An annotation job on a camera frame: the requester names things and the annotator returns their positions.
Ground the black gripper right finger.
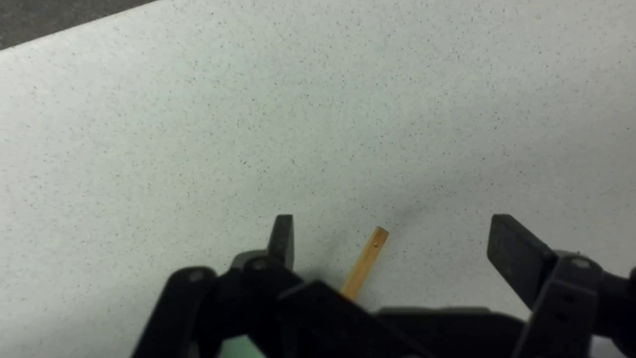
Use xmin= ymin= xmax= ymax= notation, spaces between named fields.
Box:
xmin=485 ymin=213 xmax=636 ymax=358

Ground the wooden spatula with yellow head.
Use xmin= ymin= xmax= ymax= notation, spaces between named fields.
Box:
xmin=340 ymin=225 xmax=391 ymax=302

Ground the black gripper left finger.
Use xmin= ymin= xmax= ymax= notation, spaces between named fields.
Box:
xmin=131 ymin=213 xmax=425 ymax=358

